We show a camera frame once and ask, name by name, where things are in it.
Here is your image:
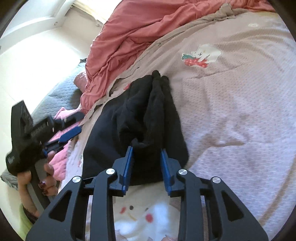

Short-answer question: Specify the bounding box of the black garment with orange cuffs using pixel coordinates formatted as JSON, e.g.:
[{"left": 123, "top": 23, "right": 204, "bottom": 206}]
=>
[{"left": 82, "top": 70, "right": 189, "bottom": 186}]

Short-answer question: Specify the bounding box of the left hand with red nails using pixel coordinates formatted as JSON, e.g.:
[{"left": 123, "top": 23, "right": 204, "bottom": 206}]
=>
[{"left": 17, "top": 150, "right": 58, "bottom": 218}]

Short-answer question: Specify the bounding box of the right hand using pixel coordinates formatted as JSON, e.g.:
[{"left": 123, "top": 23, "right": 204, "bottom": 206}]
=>
[{"left": 162, "top": 235, "right": 178, "bottom": 241}]

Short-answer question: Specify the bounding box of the pink quilted pillow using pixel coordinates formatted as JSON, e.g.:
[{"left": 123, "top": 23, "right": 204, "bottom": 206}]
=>
[{"left": 49, "top": 107, "right": 80, "bottom": 181}]

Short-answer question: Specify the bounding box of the grey quilted headboard cover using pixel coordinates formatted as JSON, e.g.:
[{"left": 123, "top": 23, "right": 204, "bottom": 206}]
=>
[{"left": 0, "top": 62, "right": 87, "bottom": 191}]

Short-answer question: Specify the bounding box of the pink floral cushion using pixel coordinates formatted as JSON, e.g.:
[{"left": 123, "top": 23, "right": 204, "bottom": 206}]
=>
[{"left": 73, "top": 71, "right": 87, "bottom": 93}]

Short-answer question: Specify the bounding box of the beige strawberry print bed sheet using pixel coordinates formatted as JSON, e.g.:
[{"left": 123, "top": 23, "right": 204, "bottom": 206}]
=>
[{"left": 65, "top": 4, "right": 295, "bottom": 239}]

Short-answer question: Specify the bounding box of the salmon red duvet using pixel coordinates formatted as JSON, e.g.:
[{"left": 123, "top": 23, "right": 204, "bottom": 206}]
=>
[{"left": 79, "top": 0, "right": 277, "bottom": 114}]

